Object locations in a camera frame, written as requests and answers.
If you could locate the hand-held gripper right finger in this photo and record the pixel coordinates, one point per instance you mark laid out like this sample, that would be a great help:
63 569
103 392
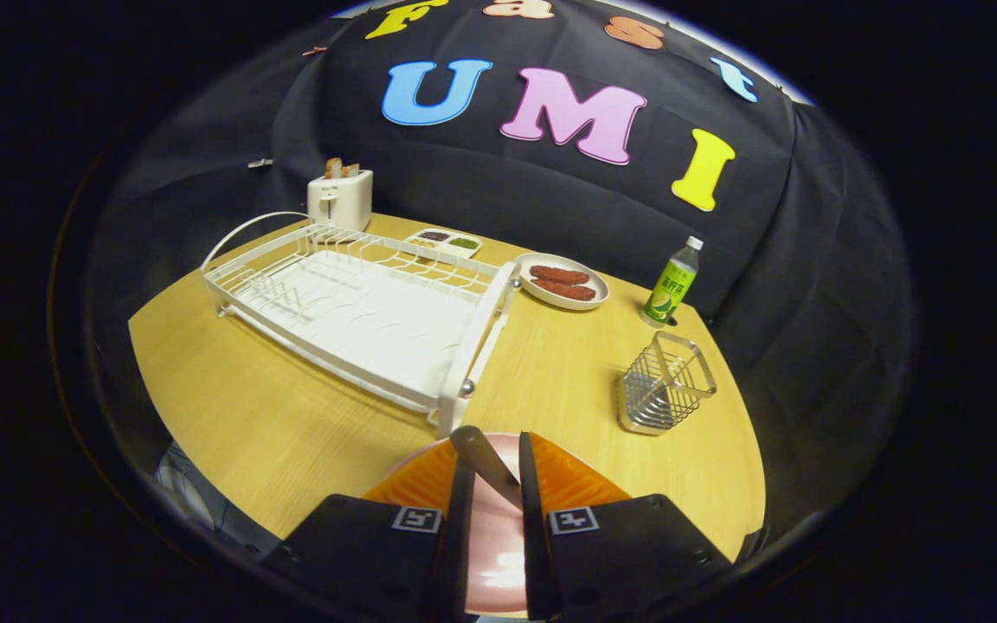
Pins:
535 528

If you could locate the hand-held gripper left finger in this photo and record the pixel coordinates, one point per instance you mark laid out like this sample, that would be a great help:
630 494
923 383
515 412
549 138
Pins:
459 528

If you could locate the pink plate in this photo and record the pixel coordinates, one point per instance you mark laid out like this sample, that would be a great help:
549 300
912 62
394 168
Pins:
494 554

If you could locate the beige oval plate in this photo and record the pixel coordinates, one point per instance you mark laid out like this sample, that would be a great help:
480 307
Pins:
575 305

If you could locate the white two-part sauce dish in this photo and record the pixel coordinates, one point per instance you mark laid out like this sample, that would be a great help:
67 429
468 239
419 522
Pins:
444 252

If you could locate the green label drink bottle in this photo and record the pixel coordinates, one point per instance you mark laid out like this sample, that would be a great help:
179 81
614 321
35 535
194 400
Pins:
670 290

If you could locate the black backdrop cloth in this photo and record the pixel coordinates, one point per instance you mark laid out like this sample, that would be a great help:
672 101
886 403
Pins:
550 208

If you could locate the white toaster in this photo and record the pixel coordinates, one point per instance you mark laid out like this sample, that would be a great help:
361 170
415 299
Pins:
341 202

